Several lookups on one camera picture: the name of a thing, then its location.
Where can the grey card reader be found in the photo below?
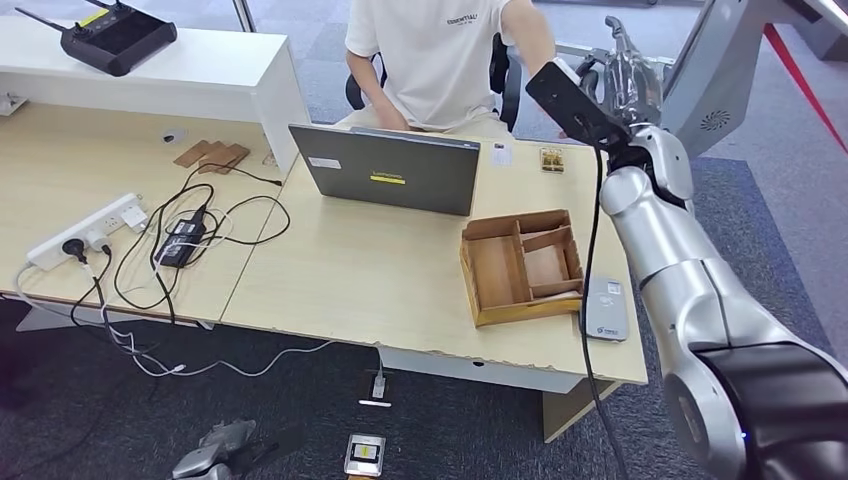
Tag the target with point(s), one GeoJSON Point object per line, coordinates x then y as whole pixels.
{"type": "Point", "coordinates": [609, 311]}

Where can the grey metal pole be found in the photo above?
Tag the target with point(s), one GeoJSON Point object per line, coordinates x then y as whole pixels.
{"type": "Point", "coordinates": [245, 14]}

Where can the white power strip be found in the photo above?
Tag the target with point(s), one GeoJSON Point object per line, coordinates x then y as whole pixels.
{"type": "Point", "coordinates": [79, 228]}

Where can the grey laptop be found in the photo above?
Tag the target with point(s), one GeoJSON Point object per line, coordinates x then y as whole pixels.
{"type": "Point", "coordinates": [384, 172]}

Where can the wooden organizer box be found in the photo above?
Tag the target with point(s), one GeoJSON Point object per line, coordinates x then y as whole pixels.
{"type": "Point", "coordinates": [493, 272]}

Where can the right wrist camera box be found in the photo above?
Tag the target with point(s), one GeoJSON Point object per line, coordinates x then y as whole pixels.
{"type": "Point", "coordinates": [570, 106]}

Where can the person's right hand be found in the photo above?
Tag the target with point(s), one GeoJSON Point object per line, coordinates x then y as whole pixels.
{"type": "Point", "coordinates": [392, 120]}

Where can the small gold patterned card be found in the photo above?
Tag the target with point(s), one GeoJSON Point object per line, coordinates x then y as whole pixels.
{"type": "Point", "coordinates": [552, 160]}

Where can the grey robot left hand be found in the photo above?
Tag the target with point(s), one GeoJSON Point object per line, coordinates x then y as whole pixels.
{"type": "Point", "coordinates": [228, 436]}

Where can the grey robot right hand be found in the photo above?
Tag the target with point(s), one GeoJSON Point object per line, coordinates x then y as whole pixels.
{"type": "Point", "coordinates": [632, 86]}

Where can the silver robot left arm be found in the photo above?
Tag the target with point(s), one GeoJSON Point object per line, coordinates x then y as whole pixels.
{"type": "Point", "coordinates": [199, 466]}

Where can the black power adapter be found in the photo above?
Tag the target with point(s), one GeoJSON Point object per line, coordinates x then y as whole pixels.
{"type": "Point", "coordinates": [180, 240]}

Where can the white plug-in charger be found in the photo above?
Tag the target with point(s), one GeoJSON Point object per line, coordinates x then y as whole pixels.
{"type": "Point", "coordinates": [136, 218]}

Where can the beige desk leg panel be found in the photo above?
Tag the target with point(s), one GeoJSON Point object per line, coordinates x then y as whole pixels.
{"type": "Point", "coordinates": [570, 411]}

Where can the black remote controller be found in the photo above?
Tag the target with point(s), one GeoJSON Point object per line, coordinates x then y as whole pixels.
{"type": "Point", "coordinates": [118, 40]}

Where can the white desk shelf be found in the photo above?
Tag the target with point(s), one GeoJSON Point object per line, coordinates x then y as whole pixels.
{"type": "Point", "coordinates": [199, 73]}

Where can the person's right forearm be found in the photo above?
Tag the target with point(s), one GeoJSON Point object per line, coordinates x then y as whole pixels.
{"type": "Point", "coordinates": [368, 86]}

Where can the small white desk object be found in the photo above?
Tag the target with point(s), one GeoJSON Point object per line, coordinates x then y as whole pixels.
{"type": "Point", "coordinates": [12, 104]}

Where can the grey kiosk stand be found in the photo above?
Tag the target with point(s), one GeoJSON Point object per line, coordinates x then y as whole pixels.
{"type": "Point", "coordinates": [715, 79]}

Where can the small silver floor device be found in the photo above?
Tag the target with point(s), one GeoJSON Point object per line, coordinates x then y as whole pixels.
{"type": "Point", "coordinates": [364, 456]}

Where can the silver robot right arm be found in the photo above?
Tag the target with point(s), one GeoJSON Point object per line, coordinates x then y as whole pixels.
{"type": "Point", "coordinates": [676, 265]}

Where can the white ID card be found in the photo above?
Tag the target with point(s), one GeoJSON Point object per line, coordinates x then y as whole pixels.
{"type": "Point", "coordinates": [501, 156]}

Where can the person's left forearm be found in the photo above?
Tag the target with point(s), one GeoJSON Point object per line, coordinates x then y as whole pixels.
{"type": "Point", "coordinates": [530, 36]}

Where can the thin wooden plate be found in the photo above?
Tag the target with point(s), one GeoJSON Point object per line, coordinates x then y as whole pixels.
{"type": "Point", "coordinates": [228, 159]}
{"type": "Point", "coordinates": [192, 154]}

